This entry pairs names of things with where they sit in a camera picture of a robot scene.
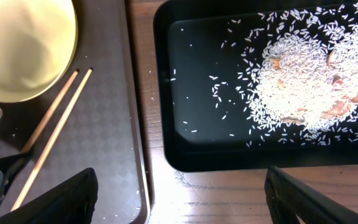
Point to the wooden chopstick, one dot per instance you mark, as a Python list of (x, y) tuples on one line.
[(40, 127), (51, 141)]

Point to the black waste tray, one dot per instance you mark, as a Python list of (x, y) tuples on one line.
[(204, 123)]

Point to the dark brown serving tray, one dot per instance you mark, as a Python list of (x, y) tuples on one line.
[(102, 130)]

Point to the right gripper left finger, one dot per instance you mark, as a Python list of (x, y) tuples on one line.
[(72, 201)]

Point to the spilled rice pile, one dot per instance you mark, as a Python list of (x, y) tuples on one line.
[(301, 69)]

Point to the yellow round plate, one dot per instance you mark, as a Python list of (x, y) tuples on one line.
[(37, 43)]

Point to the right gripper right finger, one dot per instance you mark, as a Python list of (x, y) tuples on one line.
[(291, 201)]

